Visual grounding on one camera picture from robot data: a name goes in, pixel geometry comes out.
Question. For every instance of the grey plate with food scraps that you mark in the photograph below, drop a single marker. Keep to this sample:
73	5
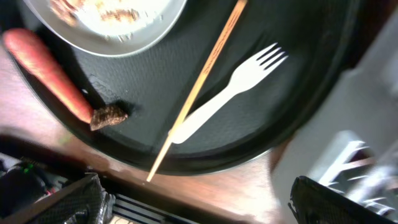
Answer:
109	28

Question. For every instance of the brown food chunk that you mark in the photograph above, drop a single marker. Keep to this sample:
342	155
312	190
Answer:
109	115

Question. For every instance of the orange carrot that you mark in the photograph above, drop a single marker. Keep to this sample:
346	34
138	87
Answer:
36	58

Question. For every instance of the wooden chopstick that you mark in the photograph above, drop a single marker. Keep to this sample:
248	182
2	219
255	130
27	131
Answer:
225	33

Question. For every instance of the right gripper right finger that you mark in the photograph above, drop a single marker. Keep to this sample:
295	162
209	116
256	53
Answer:
312	203

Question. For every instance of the white plastic fork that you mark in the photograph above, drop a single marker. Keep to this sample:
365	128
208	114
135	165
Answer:
246	76

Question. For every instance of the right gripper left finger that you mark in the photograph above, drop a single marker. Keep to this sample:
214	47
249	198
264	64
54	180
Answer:
84	201

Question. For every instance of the grey dishwasher rack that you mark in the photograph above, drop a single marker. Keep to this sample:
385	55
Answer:
350	145

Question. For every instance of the round black serving tray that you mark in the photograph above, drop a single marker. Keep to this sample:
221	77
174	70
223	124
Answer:
153	85

